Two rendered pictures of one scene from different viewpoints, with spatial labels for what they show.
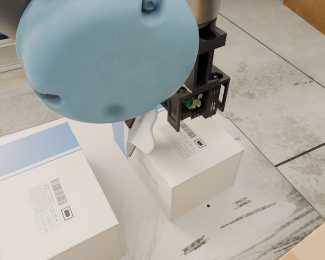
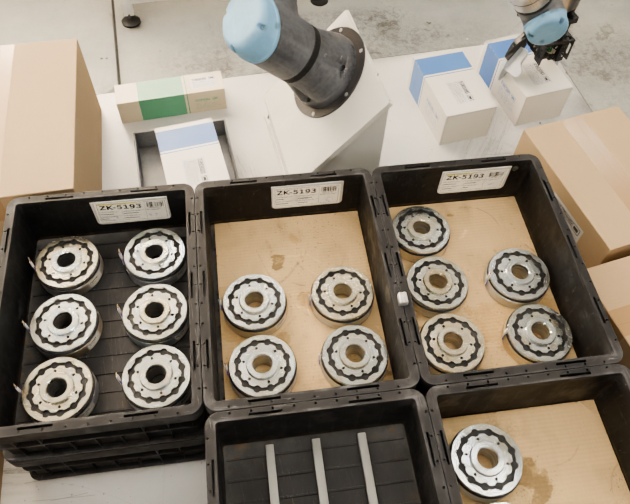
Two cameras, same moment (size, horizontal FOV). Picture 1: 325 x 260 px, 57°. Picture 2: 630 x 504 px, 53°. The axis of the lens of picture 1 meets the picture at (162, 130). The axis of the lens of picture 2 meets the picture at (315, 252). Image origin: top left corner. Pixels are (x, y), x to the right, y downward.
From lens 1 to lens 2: 1.17 m
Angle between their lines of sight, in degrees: 13
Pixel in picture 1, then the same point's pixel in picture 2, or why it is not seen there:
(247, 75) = (610, 46)
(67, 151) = (465, 68)
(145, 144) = (515, 71)
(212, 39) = (571, 19)
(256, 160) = (579, 105)
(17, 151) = (436, 63)
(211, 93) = (562, 46)
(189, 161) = (538, 87)
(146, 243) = (498, 133)
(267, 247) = not seen: hidden behind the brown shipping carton
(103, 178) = not seen: hidden behind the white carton
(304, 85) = not seen: outside the picture
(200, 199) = (536, 116)
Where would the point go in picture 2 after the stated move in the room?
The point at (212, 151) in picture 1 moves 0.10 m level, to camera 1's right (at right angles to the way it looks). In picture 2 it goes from (553, 84) to (598, 92)
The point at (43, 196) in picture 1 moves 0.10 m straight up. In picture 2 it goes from (456, 88) to (466, 51)
